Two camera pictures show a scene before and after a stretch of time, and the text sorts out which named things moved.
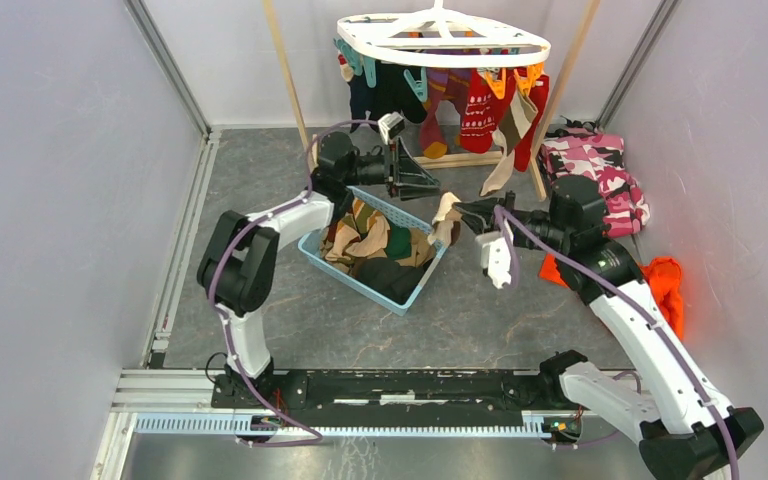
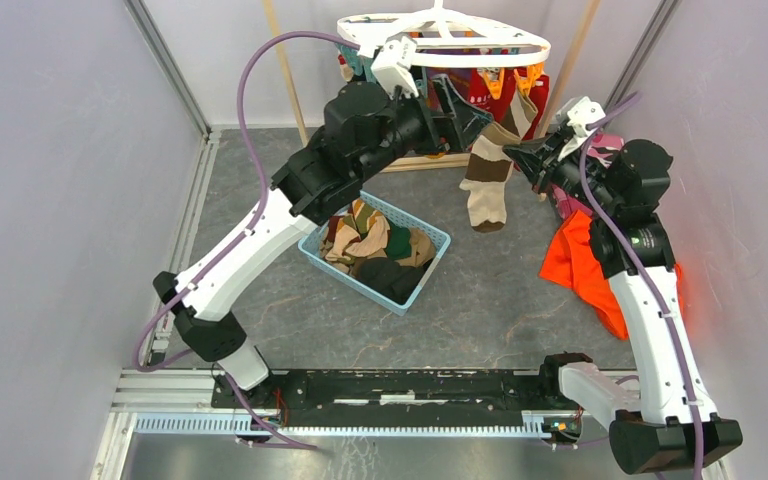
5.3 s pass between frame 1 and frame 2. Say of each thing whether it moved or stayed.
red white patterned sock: stayed
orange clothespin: stayed
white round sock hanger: stayed
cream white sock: stayed
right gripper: moved
